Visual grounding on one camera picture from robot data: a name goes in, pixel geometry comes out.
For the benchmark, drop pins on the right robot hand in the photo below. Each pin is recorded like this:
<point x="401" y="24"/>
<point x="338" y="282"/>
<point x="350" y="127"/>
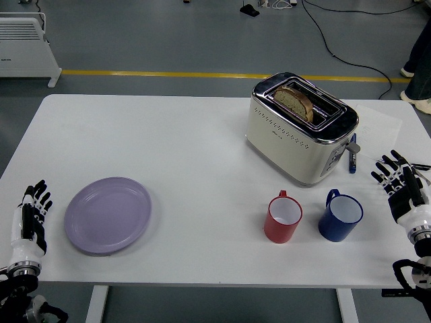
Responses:
<point x="415" y="217"/>

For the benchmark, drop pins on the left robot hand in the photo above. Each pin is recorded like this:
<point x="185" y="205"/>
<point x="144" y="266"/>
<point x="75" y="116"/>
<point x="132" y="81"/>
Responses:
<point x="28" y="247"/>

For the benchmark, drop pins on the purple plate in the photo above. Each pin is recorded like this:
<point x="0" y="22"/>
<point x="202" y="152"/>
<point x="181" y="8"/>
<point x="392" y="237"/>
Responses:
<point x="107" y="217"/>

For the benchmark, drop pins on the bread slice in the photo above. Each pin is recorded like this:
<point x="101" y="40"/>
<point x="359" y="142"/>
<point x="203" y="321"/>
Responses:
<point x="293" y="101"/>

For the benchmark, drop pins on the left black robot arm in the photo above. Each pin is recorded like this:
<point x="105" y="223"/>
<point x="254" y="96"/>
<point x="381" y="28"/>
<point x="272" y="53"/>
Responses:
<point x="13" y="292"/>

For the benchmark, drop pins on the black pen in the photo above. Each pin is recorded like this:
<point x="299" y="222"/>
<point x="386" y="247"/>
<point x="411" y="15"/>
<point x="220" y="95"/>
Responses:
<point x="422" y="166"/>

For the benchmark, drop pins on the black table control panel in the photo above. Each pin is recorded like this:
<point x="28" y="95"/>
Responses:
<point x="394" y="293"/>

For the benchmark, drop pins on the blue marker pen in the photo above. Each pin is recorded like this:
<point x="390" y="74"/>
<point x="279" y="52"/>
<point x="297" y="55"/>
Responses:
<point x="352" y="165"/>

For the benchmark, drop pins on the blue mug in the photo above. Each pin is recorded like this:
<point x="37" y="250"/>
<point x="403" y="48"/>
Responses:
<point x="333" y="228"/>

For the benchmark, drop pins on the white table leg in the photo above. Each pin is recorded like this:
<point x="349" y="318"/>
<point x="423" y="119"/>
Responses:
<point x="97" y="304"/>
<point x="347" y="306"/>

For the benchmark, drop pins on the white paper sheet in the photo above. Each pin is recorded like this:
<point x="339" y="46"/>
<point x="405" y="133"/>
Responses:
<point x="380" y="128"/>

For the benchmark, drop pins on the red mug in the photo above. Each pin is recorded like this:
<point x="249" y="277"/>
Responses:
<point x="277" y="230"/>

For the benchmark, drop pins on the cream and chrome toaster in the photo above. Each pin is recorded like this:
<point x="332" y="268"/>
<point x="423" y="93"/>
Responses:
<point x="283" y="141"/>

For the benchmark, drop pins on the white panel heater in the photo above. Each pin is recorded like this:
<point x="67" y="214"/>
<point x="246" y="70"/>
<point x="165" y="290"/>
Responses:
<point x="23" y="50"/>

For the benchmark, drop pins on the black floor device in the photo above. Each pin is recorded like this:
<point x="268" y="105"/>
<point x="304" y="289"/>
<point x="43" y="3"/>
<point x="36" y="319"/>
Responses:
<point x="250" y="10"/>

